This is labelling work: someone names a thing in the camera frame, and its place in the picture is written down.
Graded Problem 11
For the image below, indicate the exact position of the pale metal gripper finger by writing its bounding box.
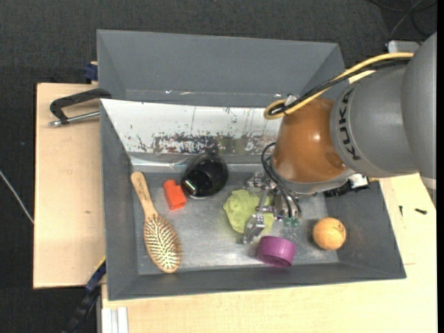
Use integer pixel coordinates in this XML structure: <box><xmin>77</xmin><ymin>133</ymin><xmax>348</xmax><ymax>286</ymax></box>
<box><xmin>249</xmin><ymin>215</ymin><xmax>268</xmax><ymax>243</ymax></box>
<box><xmin>241</xmin><ymin>214</ymin><xmax>259</xmax><ymax>245</ymax></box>

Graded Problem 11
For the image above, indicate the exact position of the light green cloth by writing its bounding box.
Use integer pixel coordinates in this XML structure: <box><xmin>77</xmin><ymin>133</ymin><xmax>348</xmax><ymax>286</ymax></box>
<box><xmin>223</xmin><ymin>189</ymin><xmax>277</xmax><ymax>235</ymax></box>

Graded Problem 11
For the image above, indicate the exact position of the purple plastic cup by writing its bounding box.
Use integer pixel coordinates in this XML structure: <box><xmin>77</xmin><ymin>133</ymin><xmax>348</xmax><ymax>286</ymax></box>
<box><xmin>256</xmin><ymin>235</ymin><xmax>297</xmax><ymax>268</ymax></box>

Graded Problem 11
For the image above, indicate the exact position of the orange ball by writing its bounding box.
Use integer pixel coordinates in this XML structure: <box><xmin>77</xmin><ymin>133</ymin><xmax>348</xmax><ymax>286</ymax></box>
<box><xmin>311</xmin><ymin>216</ymin><xmax>347</xmax><ymax>251</ymax></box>

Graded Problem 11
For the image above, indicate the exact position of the black cup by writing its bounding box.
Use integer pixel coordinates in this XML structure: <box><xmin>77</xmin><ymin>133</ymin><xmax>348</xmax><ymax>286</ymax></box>
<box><xmin>180</xmin><ymin>153</ymin><xmax>230</xmax><ymax>200</ymax></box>

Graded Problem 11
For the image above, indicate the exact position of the orange plastic block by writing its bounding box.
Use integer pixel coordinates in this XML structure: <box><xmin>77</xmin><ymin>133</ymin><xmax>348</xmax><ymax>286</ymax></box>
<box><xmin>163</xmin><ymin>179</ymin><xmax>188</xmax><ymax>211</ymax></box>

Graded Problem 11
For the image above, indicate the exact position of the wooden hairbrush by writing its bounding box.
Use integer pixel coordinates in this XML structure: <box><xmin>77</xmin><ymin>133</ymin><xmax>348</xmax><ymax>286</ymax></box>
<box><xmin>130</xmin><ymin>171</ymin><xmax>183</xmax><ymax>274</ymax></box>

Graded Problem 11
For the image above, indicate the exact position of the grey metal bin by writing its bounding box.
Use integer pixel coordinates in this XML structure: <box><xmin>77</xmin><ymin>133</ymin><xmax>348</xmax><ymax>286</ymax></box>
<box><xmin>96</xmin><ymin>28</ymin><xmax>407</xmax><ymax>301</ymax></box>

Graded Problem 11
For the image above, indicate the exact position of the pale wood flat board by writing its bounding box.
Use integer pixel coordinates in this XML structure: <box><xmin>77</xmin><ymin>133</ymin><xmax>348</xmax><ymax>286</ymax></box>
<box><xmin>33</xmin><ymin>83</ymin><xmax>107</xmax><ymax>289</ymax></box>

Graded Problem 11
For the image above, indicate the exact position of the black cylinder on white bracket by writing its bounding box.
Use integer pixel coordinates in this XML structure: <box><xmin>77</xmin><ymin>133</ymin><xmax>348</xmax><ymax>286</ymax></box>
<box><xmin>323</xmin><ymin>173</ymin><xmax>370</xmax><ymax>198</ymax></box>

